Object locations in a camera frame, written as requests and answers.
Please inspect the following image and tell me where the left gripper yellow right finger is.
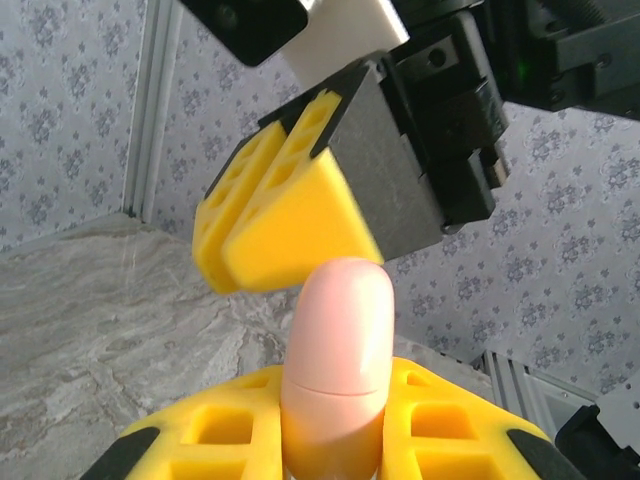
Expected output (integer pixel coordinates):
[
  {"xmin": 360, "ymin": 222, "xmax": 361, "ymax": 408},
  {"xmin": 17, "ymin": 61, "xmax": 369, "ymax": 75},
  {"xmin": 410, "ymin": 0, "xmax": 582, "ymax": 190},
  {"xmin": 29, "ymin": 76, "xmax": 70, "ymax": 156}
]
[{"xmin": 378, "ymin": 356, "xmax": 587, "ymax": 480}]

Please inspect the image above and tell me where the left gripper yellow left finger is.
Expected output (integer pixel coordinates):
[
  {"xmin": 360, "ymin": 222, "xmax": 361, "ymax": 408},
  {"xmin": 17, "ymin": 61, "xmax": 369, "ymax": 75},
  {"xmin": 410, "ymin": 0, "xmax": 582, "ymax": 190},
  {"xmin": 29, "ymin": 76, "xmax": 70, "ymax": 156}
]
[{"xmin": 79, "ymin": 363, "xmax": 285, "ymax": 480}]

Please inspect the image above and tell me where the aluminium table side rail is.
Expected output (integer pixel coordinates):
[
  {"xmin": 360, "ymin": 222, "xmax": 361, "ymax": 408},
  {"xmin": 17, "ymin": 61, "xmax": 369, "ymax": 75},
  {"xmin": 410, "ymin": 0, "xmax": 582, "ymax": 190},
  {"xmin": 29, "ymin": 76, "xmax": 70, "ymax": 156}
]
[{"xmin": 479, "ymin": 348, "xmax": 606, "ymax": 444}]

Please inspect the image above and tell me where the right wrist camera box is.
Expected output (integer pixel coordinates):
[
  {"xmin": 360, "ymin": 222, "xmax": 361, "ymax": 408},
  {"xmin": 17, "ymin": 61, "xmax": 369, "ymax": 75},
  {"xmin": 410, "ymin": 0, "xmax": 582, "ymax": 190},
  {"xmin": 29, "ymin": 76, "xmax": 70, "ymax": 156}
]
[{"xmin": 179, "ymin": 0, "xmax": 412, "ymax": 94}]

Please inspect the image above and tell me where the aluminium frame post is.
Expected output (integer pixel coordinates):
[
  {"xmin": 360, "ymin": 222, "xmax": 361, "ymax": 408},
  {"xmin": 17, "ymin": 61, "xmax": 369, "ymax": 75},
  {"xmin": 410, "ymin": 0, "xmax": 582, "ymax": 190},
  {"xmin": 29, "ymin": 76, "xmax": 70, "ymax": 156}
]
[{"xmin": 121, "ymin": 0, "xmax": 185, "ymax": 224}]

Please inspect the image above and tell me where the pink earbud charging case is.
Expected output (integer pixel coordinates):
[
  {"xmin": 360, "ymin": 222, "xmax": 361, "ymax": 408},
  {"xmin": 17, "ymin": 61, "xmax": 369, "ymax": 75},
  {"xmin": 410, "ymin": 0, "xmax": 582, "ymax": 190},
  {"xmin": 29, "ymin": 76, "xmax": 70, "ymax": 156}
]
[{"xmin": 278, "ymin": 257, "xmax": 397, "ymax": 480}]

